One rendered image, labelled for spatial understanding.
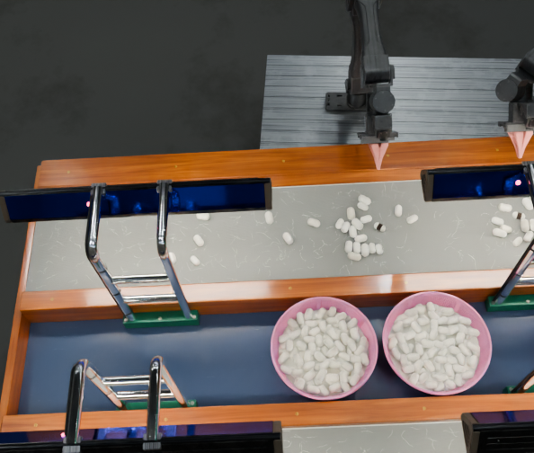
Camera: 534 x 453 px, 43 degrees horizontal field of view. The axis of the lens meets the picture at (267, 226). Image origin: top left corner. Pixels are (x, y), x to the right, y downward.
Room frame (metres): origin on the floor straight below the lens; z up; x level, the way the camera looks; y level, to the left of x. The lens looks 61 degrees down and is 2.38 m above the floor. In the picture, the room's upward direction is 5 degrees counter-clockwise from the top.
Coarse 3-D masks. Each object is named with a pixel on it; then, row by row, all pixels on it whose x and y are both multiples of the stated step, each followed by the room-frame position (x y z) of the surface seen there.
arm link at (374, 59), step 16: (352, 0) 1.38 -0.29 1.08; (368, 0) 1.35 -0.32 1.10; (368, 16) 1.30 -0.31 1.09; (368, 32) 1.26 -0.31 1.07; (368, 48) 1.22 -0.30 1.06; (384, 48) 1.22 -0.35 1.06; (368, 64) 1.18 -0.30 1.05; (384, 64) 1.17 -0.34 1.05; (368, 80) 1.15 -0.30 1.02; (384, 80) 1.15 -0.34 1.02
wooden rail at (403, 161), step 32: (64, 160) 1.16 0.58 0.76; (96, 160) 1.15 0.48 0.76; (128, 160) 1.14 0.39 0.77; (160, 160) 1.13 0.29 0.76; (192, 160) 1.12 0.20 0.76; (224, 160) 1.11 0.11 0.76; (256, 160) 1.10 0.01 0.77; (288, 160) 1.09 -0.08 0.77; (320, 160) 1.08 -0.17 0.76; (352, 160) 1.07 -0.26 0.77; (384, 160) 1.06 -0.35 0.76; (416, 160) 1.05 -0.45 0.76; (448, 160) 1.04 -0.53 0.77; (480, 160) 1.03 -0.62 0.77; (512, 160) 1.02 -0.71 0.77
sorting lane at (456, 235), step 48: (288, 192) 1.00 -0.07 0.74; (336, 192) 0.98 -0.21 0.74; (384, 192) 0.97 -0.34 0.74; (48, 240) 0.91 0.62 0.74; (144, 240) 0.89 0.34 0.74; (192, 240) 0.87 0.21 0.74; (240, 240) 0.86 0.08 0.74; (336, 240) 0.83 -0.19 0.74; (384, 240) 0.82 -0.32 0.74; (432, 240) 0.81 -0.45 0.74; (480, 240) 0.79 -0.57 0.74; (48, 288) 0.77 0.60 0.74; (96, 288) 0.75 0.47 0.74
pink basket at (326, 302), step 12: (312, 300) 0.65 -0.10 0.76; (324, 300) 0.65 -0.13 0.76; (336, 300) 0.65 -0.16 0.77; (288, 312) 0.63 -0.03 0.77; (348, 312) 0.62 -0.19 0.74; (360, 312) 0.61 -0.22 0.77; (276, 324) 0.59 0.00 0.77; (288, 324) 0.61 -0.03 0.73; (360, 324) 0.58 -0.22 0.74; (276, 336) 0.57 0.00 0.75; (372, 336) 0.54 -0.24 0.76; (276, 348) 0.54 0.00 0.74; (372, 348) 0.52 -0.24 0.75; (276, 360) 0.51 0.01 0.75; (372, 360) 0.48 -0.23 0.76; (288, 384) 0.44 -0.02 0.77; (360, 384) 0.42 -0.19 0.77; (312, 396) 0.40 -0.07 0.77; (324, 396) 0.41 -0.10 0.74; (336, 396) 0.40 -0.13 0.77
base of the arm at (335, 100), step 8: (328, 96) 1.39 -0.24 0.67; (336, 96) 1.38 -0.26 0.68; (344, 96) 1.38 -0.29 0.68; (352, 96) 1.33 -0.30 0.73; (360, 96) 1.32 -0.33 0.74; (328, 104) 1.35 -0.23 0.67; (336, 104) 1.35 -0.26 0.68; (344, 104) 1.34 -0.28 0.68; (352, 104) 1.33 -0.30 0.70; (360, 104) 1.32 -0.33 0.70
